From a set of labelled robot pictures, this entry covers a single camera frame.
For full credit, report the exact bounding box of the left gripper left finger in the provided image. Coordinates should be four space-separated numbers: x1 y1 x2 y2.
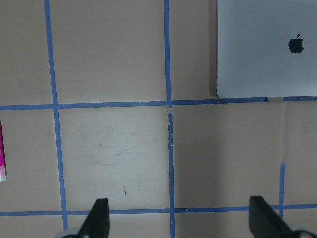
77 198 110 238

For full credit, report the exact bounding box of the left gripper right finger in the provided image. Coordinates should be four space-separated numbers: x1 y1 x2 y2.
248 196 293 238

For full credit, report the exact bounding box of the pink marker pen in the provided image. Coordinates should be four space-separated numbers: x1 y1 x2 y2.
0 124 7 182

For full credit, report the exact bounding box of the silver laptop notebook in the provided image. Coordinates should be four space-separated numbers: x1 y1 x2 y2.
217 0 317 98

